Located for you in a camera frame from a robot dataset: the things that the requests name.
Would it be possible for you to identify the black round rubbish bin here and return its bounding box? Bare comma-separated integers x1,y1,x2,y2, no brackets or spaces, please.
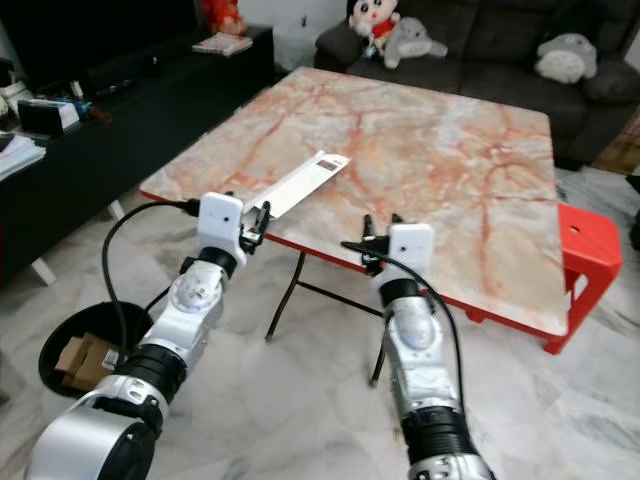
38,300,156,399

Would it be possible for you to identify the long white cardboard box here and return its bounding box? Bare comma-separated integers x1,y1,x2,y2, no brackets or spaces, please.
240,150,351,223

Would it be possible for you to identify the black metal table leg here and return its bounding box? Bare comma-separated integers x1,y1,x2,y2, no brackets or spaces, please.
265,250,306,343
368,335,391,389

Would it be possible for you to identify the black TV cabinet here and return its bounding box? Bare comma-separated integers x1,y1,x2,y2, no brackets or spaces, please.
0,25,276,286

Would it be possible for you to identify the stack of books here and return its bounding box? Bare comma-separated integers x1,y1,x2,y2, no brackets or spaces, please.
193,33,254,56

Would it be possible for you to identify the blue and orange small item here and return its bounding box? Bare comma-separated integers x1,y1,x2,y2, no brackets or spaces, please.
75,100,113,126

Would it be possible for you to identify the red plastic stool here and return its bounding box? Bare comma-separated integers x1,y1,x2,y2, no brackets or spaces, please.
465,200,623,356

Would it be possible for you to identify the brown cardboard box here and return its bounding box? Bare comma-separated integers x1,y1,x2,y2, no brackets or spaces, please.
55,333,126,386

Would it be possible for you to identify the red decoration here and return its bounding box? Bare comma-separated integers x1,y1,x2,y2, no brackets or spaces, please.
200,0,246,36

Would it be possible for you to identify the cartoon boy plush doll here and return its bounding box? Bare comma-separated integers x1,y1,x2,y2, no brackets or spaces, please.
345,0,396,56

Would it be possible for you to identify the dark grey sofa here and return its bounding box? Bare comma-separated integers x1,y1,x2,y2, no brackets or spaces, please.
315,0,640,171

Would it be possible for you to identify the white paper stack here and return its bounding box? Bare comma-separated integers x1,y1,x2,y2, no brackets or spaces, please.
0,135,49,181

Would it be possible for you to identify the black television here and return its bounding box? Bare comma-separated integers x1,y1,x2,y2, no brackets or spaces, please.
0,0,203,96

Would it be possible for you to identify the large grey totoro plush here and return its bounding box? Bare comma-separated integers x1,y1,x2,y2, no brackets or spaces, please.
533,32,601,84

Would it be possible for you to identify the black and white box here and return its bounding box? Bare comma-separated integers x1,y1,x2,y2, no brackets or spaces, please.
15,98,81,139

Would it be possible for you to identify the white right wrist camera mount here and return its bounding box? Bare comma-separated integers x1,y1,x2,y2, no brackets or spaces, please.
375,223,436,291

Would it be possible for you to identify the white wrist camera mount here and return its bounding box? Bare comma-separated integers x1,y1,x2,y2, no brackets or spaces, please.
198,193,247,266
375,223,436,291

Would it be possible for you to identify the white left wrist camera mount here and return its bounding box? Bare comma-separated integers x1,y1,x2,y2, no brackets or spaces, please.
198,193,247,266

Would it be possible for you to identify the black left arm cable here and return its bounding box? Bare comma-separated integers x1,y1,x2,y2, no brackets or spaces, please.
102,200,203,351

